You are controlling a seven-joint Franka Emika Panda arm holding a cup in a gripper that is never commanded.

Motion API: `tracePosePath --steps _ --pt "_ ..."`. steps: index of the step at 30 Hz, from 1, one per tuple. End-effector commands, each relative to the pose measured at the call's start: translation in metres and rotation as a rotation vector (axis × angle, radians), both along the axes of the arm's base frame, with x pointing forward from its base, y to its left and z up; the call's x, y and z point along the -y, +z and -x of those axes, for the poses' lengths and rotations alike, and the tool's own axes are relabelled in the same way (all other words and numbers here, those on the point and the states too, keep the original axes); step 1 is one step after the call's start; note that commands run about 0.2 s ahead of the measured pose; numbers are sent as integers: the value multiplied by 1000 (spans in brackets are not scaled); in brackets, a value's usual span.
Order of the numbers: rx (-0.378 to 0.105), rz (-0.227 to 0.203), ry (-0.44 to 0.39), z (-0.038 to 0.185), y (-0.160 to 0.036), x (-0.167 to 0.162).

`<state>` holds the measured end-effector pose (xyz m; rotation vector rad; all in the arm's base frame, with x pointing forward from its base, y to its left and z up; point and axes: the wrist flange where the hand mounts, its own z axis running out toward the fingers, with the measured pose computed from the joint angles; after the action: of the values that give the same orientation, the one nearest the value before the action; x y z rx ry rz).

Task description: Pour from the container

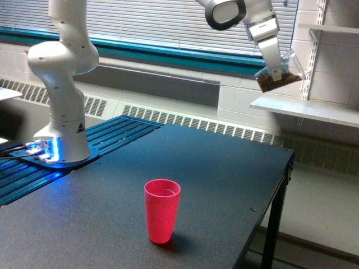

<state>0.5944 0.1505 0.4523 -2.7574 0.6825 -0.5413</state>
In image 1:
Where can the white baseboard radiator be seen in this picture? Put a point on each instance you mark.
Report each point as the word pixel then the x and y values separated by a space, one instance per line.
pixel 307 151

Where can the clear plastic cup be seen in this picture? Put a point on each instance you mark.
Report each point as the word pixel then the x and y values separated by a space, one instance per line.
pixel 290 63

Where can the white window blinds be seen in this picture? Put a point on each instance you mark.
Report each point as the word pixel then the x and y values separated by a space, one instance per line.
pixel 176 24

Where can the white wall shelf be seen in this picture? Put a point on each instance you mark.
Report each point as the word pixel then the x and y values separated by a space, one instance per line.
pixel 332 29
pixel 325 112

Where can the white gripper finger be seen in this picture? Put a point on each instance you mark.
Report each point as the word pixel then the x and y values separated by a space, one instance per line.
pixel 271 54

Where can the white shelf bracket rail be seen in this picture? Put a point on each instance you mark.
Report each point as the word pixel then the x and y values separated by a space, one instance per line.
pixel 315 33

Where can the white upper wall shelf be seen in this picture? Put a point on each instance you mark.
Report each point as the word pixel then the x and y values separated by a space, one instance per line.
pixel 332 29

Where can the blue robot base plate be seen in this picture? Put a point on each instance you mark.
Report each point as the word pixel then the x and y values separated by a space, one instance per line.
pixel 94 154

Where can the pink plastic cup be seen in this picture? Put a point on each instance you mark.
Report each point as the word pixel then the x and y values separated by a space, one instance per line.
pixel 162 197

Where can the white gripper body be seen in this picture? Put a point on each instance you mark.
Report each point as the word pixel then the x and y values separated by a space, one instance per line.
pixel 262 29

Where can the teal window sill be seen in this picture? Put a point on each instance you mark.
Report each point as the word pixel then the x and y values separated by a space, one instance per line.
pixel 218 63

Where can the white object at left edge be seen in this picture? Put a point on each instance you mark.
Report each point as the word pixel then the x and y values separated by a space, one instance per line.
pixel 6 94

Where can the black table leg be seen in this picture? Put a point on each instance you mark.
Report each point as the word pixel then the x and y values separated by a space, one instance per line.
pixel 275 218

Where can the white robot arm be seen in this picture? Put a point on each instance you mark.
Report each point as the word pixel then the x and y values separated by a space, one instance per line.
pixel 56 63

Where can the white lower wall shelf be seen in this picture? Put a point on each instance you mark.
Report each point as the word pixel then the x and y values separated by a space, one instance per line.
pixel 325 112

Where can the blue slotted aluminium table extension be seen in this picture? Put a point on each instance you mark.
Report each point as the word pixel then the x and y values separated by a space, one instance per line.
pixel 19 178

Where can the brown granular contents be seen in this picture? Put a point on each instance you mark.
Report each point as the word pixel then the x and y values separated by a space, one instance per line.
pixel 267 83

